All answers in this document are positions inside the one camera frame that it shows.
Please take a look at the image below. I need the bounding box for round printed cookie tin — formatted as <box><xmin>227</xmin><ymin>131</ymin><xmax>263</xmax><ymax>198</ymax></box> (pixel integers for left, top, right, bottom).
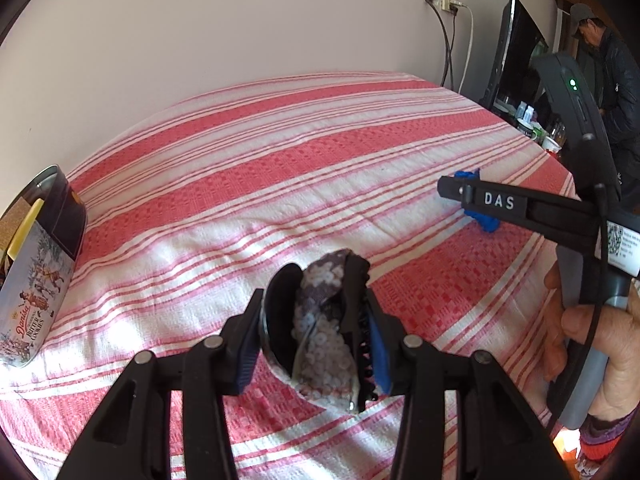
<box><xmin>0</xmin><ymin>164</ymin><xmax>89</xmax><ymax>370</ymax></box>

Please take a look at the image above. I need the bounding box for red white striped tablecloth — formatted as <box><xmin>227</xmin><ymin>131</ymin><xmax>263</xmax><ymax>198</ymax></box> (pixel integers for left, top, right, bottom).
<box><xmin>0</xmin><ymin>72</ymin><xmax>581</xmax><ymax>480</ymax></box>

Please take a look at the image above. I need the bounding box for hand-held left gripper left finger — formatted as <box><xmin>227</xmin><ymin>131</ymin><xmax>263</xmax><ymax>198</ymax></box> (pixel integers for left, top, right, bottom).
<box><xmin>57</xmin><ymin>287</ymin><xmax>266</xmax><ymax>480</ymax></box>

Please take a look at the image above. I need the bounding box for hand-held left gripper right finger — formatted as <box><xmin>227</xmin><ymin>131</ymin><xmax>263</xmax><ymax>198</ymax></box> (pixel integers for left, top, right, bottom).
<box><xmin>365</xmin><ymin>287</ymin><xmax>571</xmax><ymax>480</ymax></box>

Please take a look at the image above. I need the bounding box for person's right forearm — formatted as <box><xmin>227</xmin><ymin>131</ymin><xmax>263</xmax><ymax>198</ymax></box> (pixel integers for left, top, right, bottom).
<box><xmin>575</xmin><ymin>407</ymin><xmax>633</xmax><ymax>476</ymax></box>

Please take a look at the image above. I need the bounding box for patterned fabric hair clip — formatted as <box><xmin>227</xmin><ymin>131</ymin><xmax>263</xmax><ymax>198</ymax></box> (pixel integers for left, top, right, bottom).
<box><xmin>292</xmin><ymin>247</ymin><xmax>381</xmax><ymax>416</ymax></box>

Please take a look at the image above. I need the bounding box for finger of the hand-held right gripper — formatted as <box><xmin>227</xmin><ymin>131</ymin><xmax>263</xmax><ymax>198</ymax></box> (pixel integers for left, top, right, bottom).
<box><xmin>436</xmin><ymin>175</ymin><xmax>473</xmax><ymax>207</ymax></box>

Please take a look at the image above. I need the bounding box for grey power cable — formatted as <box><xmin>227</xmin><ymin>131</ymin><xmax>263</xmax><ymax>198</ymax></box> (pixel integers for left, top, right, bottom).
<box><xmin>430</xmin><ymin>2</ymin><xmax>456</xmax><ymax>90</ymax></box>

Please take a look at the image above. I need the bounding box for black round disc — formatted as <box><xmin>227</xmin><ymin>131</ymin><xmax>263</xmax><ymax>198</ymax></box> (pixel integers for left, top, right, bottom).
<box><xmin>260</xmin><ymin>262</ymin><xmax>303</xmax><ymax>378</ymax></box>

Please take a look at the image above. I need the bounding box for person's right hand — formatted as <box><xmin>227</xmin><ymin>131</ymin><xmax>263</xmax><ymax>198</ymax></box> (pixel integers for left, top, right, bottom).
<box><xmin>541</xmin><ymin>262</ymin><xmax>640</xmax><ymax>423</ymax></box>

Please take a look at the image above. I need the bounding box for black flat screen monitor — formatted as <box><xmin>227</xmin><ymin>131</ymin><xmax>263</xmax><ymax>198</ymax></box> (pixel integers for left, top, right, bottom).
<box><xmin>480</xmin><ymin>0</ymin><xmax>551</xmax><ymax>116</ymax></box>

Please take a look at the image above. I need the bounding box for blue scrunchie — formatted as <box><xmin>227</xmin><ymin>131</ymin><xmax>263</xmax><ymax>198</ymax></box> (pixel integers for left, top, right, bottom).
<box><xmin>454</xmin><ymin>167</ymin><xmax>501</xmax><ymax>233</ymax></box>

